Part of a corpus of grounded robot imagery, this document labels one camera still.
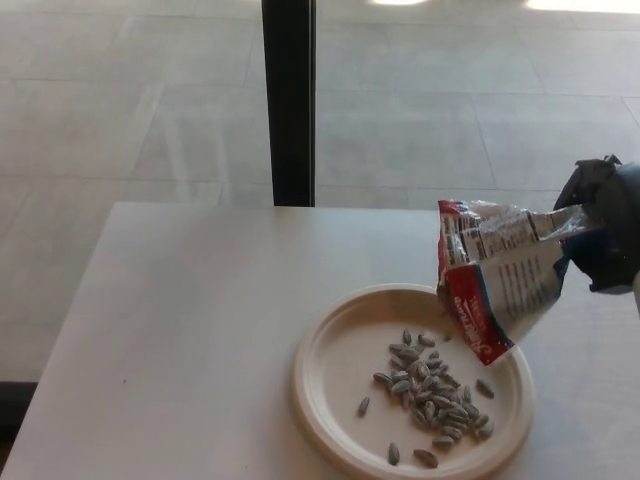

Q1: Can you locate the black vertical window post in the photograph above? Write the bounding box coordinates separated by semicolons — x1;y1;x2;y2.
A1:
261;0;318;208

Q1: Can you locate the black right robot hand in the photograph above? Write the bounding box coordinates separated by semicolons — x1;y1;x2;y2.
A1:
552;154;640;297

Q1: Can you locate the red white sunflower seed bag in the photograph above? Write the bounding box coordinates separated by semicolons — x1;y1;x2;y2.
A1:
433;198;599;369

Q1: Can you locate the pile of grey sunflower seeds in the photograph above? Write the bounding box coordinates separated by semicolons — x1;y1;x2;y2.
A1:
372;342;496;444

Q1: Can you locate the cream round paper plate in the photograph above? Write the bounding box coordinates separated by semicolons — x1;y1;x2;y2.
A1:
291;283;537;477

